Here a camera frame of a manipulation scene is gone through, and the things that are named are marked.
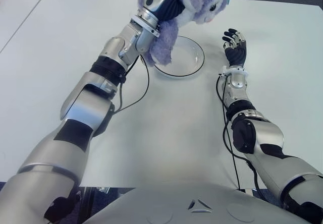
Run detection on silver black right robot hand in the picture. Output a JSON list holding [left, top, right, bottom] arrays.
[[222, 28, 247, 67]]

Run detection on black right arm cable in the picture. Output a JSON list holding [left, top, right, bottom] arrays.
[[216, 74, 264, 198]]

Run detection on grey robot torso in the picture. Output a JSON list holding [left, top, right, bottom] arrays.
[[83, 181, 313, 224]]

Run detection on purple plush bunny doll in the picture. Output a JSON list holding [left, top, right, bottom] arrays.
[[137, 0, 281, 67]]

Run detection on white plate with black rim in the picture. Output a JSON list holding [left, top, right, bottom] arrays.
[[141, 35, 205, 79]]

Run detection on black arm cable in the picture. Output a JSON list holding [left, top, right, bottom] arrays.
[[216, 74, 264, 198], [111, 54, 150, 114]]

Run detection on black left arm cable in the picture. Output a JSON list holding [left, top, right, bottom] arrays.
[[111, 54, 150, 114]]

